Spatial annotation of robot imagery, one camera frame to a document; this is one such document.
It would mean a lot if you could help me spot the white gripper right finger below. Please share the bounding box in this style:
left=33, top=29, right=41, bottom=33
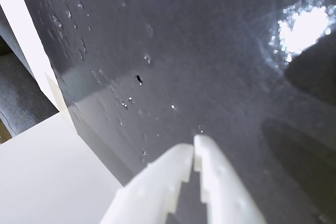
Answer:
left=193, top=134, right=267, bottom=224

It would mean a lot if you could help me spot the black table mat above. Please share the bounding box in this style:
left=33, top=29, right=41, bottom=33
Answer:
left=13, top=0, right=336, bottom=224

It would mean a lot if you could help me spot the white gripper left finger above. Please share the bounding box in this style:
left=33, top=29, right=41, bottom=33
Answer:
left=99, top=143, right=195, bottom=224

